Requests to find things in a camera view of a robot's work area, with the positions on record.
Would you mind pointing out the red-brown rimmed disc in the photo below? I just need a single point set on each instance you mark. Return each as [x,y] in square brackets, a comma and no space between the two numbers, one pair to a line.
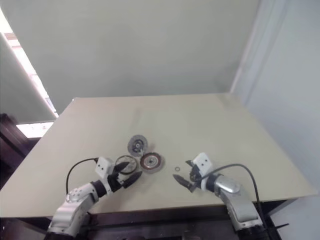
[158,162]

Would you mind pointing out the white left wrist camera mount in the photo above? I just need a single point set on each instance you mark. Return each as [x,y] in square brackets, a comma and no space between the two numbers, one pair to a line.
[103,166]

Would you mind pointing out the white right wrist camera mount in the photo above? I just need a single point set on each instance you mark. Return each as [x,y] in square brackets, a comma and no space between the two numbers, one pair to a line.
[203,162]

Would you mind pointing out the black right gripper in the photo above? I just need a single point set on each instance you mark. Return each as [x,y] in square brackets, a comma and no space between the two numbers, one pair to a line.
[194,176]

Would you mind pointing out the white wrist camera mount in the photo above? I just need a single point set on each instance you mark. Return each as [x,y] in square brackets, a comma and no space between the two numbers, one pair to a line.
[203,162]
[103,166]

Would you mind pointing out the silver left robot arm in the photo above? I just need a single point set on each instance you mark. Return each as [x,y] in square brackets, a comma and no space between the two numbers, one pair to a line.
[75,200]

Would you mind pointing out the dark wooden cabinet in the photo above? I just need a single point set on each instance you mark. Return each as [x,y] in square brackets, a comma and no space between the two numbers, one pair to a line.
[12,150]

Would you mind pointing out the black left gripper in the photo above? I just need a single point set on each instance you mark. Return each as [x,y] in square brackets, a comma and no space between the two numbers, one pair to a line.
[115,182]

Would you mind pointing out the dark table frame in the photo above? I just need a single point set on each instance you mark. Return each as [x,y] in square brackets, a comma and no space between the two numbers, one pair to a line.
[150,220]

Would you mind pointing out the grey metal gear disc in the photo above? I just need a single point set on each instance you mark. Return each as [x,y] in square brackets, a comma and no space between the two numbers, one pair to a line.
[132,142]

